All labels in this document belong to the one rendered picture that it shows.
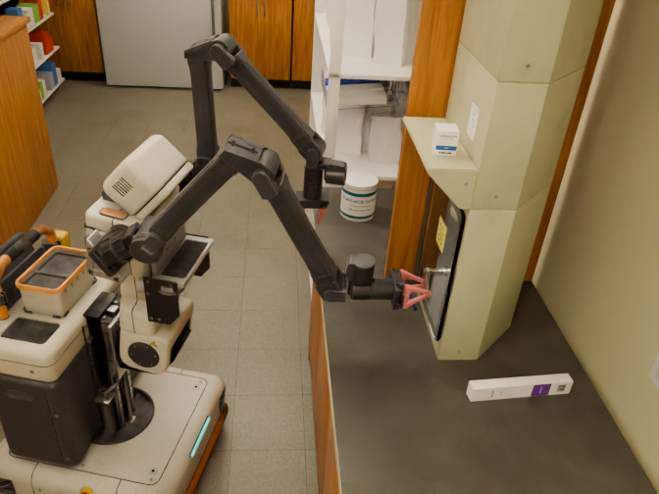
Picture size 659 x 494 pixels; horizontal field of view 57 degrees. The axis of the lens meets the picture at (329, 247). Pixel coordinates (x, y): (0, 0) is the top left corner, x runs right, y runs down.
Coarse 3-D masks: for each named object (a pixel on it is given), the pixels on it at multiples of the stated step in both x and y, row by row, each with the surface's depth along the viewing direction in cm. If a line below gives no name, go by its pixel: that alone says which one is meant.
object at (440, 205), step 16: (432, 192) 170; (432, 208) 169; (448, 208) 154; (432, 224) 169; (448, 224) 154; (432, 240) 169; (448, 240) 153; (432, 256) 168; (448, 256) 153; (448, 272) 153; (432, 288) 168; (448, 288) 154; (432, 304) 168; (432, 320) 167
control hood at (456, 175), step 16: (416, 128) 154; (432, 128) 155; (416, 144) 147; (432, 160) 139; (448, 160) 139; (464, 160) 140; (432, 176) 136; (448, 176) 136; (464, 176) 136; (448, 192) 138; (464, 192) 138; (464, 208) 141
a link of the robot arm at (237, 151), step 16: (240, 144) 134; (256, 144) 136; (224, 160) 132; (240, 160) 132; (256, 160) 132; (272, 160) 135; (208, 176) 137; (224, 176) 136; (272, 176) 134; (192, 192) 140; (208, 192) 140; (176, 208) 143; (192, 208) 143; (160, 224) 147; (176, 224) 147; (144, 240) 148; (160, 240) 147; (144, 256) 151; (160, 256) 152
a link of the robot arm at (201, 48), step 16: (192, 48) 165; (208, 48) 165; (192, 64) 168; (208, 64) 169; (192, 80) 172; (208, 80) 172; (192, 96) 175; (208, 96) 174; (208, 112) 176; (208, 128) 179; (208, 144) 182; (208, 160) 182; (192, 176) 186
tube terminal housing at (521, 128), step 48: (480, 96) 135; (528, 96) 127; (576, 96) 142; (480, 144) 135; (528, 144) 133; (480, 192) 139; (528, 192) 143; (480, 240) 146; (528, 240) 159; (480, 288) 154; (432, 336) 172; (480, 336) 163
